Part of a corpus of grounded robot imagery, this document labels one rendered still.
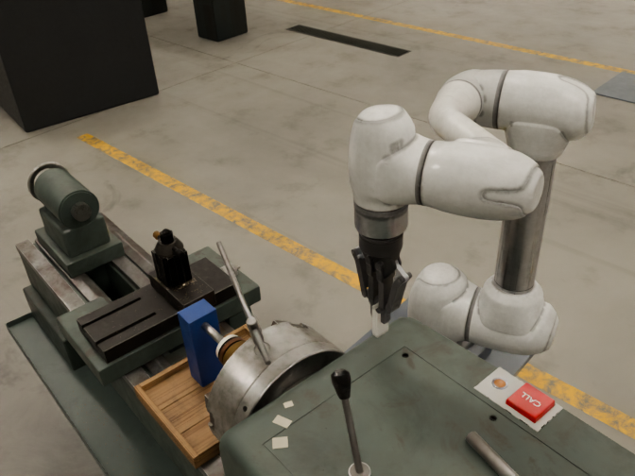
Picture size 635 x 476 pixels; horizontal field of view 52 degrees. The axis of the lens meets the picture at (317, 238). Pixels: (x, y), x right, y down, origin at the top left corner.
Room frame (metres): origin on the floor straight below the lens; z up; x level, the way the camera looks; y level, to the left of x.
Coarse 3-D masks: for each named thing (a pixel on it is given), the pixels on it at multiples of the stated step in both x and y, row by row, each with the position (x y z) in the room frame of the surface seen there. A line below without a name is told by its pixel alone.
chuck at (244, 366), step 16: (272, 336) 1.00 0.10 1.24; (288, 336) 1.00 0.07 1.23; (304, 336) 1.01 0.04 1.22; (320, 336) 1.04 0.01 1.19; (240, 352) 0.97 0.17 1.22; (272, 352) 0.95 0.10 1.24; (224, 368) 0.95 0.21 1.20; (240, 368) 0.93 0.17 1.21; (256, 368) 0.92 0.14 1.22; (224, 384) 0.92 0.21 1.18; (240, 384) 0.90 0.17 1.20; (208, 400) 0.92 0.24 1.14; (224, 400) 0.90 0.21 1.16; (240, 400) 0.88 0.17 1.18; (224, 416) 0.88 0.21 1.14; (224, 432) 0.87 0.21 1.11
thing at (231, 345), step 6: (234, 336) 1.14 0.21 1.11; (228, 342) 1.12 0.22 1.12; (234, 342) 1.12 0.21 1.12; (240, 342) 1.11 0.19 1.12; (222, 348) 1.11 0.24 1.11; (228, 348) 1.10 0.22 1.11; (234, 348) 1.09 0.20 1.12; (222, 354) 1.10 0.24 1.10; (228, 354) 1.08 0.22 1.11; (222, 360) 1.09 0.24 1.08
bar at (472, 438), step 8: (472, 432) 0.70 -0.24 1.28; (472, 440) 0.68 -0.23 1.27; (480, 440) 0.68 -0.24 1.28; (480, 448) 0.66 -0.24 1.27; (488, 448) 0.66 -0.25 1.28; (488, 456) 0.65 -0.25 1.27; (496, 456) 0.65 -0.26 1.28; (496, 464) 0.63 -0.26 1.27; (504, 464) 0.63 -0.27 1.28; (504, 472) 0.62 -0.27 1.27; (512, 472) 0.61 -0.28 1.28
